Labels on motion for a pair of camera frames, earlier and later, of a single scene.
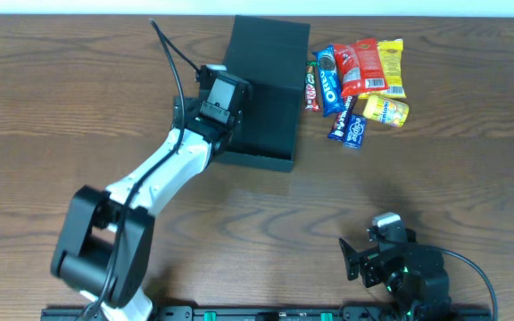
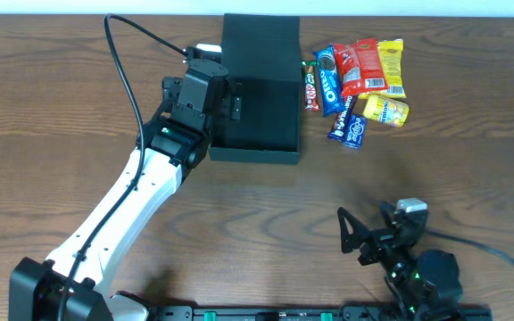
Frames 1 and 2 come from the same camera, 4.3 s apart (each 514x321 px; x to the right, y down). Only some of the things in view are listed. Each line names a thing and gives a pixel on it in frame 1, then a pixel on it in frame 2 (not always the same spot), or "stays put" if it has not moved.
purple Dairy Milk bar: [340, 124] stays put
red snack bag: [360, 67] stays put
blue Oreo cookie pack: [329, 86] stays put
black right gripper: [368, 263] -> [374, 248]
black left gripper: [243, 89] -> [235, 107]
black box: [272, 55] stays put
